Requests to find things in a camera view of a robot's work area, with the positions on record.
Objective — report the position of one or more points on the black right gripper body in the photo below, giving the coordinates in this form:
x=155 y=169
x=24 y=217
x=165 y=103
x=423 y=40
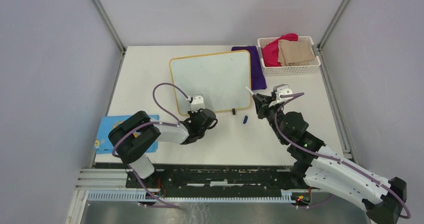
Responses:
x=269 y=113

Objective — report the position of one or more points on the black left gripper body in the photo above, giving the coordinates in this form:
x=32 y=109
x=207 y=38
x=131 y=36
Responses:
x=193 y=115

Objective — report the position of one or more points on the yellow framed whiteboard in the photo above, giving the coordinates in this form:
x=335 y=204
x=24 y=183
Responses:
x=221 y=78

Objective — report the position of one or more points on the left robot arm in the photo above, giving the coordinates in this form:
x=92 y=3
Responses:
x=133 y=137

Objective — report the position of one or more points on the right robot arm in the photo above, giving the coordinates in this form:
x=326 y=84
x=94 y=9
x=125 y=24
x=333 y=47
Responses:
x=319 y=166

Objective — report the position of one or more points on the purple folded towel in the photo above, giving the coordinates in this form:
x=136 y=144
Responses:
x=258 y=80

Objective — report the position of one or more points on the red cloth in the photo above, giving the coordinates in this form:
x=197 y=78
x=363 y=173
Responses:
x=270 y=52

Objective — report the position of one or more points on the beige folded cloth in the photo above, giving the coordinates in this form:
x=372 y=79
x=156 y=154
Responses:
x=294 y=53

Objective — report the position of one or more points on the white plastic basket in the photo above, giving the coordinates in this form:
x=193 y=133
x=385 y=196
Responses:
x=314 y=65

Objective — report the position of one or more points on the blue cartoon cloth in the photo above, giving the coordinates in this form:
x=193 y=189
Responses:
x=102 y=144

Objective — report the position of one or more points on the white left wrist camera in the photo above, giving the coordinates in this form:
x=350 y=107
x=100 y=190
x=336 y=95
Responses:
x=196 y=103

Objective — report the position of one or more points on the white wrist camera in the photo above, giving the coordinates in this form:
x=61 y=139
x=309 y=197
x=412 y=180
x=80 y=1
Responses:
x=196 y=103
x=280 y=94

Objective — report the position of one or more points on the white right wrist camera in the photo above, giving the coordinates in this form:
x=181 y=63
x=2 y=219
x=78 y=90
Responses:
x=280 y=94

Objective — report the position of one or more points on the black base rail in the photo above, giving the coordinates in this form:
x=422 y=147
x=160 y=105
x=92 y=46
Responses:
x=222 y=181

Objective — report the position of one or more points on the white slotted cable duct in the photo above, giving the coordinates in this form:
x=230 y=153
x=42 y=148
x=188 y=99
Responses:
x=142 y=196

